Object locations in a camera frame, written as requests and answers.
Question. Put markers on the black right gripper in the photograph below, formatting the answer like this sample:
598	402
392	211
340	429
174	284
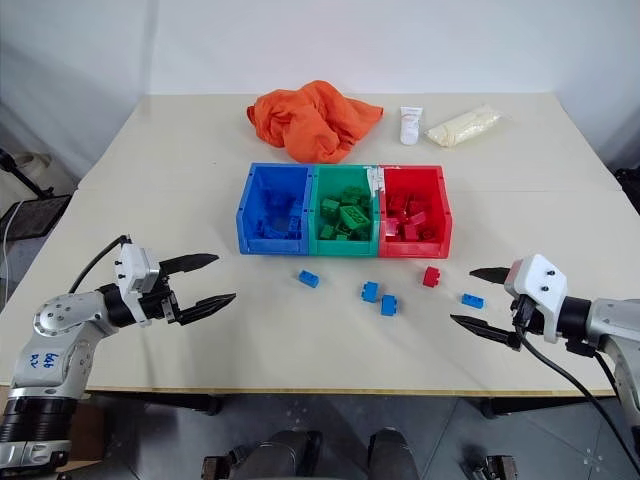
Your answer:
527	317

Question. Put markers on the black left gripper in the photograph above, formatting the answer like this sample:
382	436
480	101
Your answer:
160	302

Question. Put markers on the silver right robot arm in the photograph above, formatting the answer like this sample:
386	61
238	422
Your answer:
607	322

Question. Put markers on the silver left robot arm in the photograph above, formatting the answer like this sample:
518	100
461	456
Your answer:
55	320

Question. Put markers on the blue toy brick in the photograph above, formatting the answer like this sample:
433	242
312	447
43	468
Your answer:
308	279
473	300
370	292
296	212
390	305
265	229
274	200

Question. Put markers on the red toy brick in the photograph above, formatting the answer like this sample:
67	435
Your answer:
411	231
416	207
429	234
397	202
431	278

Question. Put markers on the blue plastic bin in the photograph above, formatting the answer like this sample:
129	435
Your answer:
270	245

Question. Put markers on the red plastic bin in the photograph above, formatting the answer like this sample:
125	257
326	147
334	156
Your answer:
415	249

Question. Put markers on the green plastic bin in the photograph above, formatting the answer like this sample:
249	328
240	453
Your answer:
342	247

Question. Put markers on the large green toy brick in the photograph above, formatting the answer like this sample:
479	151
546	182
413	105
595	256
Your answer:
356	218

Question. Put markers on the dark metal foot piece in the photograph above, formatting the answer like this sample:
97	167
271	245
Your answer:
495	467

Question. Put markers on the white tape strip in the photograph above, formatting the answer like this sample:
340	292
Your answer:
375	179

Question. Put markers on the clear bag of beige grains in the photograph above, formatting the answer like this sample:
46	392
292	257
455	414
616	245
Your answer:
462	127

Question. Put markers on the dark equipment beside table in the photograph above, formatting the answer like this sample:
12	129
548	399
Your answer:
629	190

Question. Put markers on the black mesh panel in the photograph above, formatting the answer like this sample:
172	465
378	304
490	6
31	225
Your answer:
35	215

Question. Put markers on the white squeeze tube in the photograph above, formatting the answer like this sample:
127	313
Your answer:
410	125

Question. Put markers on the orange crumpled cloth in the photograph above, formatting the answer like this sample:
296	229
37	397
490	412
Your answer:
312	122

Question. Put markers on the black tripod stand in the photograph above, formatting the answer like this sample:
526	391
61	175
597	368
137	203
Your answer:
22	177

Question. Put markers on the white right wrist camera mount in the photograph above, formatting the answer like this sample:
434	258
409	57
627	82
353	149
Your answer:
542	287

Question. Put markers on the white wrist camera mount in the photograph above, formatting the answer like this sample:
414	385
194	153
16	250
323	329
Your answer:
542	287
134	267

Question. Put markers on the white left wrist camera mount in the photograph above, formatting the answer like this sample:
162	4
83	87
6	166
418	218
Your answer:
134	267

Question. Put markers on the black table leg bracket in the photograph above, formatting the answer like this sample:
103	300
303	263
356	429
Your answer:
210	404
492	407

